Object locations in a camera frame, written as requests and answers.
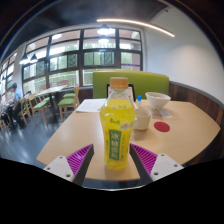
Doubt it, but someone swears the white paper sheet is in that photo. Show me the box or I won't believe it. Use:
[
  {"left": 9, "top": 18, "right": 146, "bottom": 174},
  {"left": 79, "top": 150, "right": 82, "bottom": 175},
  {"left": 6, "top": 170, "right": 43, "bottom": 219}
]
[{"left": 75, "top": 98, "right": 107, "bottom": 114}]

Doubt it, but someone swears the large black-framed window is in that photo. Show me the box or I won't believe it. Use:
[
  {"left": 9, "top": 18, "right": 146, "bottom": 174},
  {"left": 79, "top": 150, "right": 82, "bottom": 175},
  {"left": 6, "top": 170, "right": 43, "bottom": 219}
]
[{"left": 21, "top": 28, "right": 144, "bottom": 96}]

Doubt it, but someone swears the wooden dining table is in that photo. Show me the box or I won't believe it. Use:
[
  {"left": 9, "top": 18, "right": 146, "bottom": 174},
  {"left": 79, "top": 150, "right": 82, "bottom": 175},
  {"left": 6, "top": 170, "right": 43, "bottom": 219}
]
[{"left": 35, "top": 85, "right": 68, "bottom": 111}]

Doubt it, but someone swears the green upholstered bench backrest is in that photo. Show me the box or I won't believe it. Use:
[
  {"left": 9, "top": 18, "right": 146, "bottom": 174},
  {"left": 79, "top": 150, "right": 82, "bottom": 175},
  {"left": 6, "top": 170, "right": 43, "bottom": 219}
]
[{"left": 92, "top": 69, "right": 170, "bottom": 100}]

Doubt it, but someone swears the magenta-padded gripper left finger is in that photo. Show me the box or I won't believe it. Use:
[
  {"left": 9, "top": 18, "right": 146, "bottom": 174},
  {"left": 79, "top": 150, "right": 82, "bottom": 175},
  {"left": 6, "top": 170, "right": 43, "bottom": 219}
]
[{"left": 43, "top": 143, "right": 95, "bottom": 187}]

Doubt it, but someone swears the white ribbed mug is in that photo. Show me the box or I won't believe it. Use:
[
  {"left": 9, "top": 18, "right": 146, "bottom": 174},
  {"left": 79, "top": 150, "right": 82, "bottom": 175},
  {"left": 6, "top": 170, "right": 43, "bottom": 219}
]
[{"left": 133, "top": 107, "right": 153, "bottom": 131}]

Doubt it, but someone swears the flat round red coaster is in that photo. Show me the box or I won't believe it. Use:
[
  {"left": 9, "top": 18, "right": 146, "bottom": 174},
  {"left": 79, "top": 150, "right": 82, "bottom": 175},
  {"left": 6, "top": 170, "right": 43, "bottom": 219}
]
[{"left": 153, "top": 121, "right": 171, "bottom": 133}]

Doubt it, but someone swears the person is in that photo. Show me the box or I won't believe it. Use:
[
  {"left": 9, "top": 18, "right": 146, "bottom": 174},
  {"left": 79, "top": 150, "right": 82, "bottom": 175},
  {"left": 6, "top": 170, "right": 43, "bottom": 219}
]
[{"left": 6, "top": 82, "right": 26, "bottom": 129}]

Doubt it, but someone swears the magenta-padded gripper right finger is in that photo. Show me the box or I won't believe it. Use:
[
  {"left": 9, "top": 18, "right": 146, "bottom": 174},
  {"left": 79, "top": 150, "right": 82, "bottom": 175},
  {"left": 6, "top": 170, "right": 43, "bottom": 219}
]
[{"left": 129, "top": 143, "right": 184, "bottom": 186}]

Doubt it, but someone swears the group of green-seated wooden chairs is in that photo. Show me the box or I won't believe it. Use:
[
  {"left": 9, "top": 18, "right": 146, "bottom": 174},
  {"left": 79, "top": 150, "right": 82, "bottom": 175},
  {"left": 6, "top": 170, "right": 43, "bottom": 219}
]
[{"left": 18, "top": 84, "right": 81, "bottom": 126}]

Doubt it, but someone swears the long curved ceiling light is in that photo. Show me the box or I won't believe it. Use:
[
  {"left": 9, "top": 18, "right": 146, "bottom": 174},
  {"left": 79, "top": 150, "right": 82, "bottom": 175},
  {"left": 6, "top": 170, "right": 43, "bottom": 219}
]
[{"left": 96, "top": 18, "right": 176, "bottom": 38}]

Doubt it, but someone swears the yellow drink bottle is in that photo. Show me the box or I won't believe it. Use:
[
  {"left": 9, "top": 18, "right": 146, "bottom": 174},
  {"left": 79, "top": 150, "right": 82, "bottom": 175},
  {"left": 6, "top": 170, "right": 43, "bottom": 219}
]
[{"left": 99, "top": 76, "right": 136, "bottom": 171}]

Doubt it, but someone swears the white bowl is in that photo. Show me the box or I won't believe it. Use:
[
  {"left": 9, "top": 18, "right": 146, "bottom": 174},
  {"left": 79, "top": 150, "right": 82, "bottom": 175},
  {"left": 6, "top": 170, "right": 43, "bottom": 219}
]
[{"left": 144, "top": 91, "right": 172, "bottom": 110}]

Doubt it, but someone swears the group of pendant lamps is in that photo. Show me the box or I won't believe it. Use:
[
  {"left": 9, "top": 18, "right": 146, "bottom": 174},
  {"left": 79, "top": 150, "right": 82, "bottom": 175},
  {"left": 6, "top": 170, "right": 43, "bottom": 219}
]
[{"left": 18, "top": 23, "right": 113, "bottom": 65}]

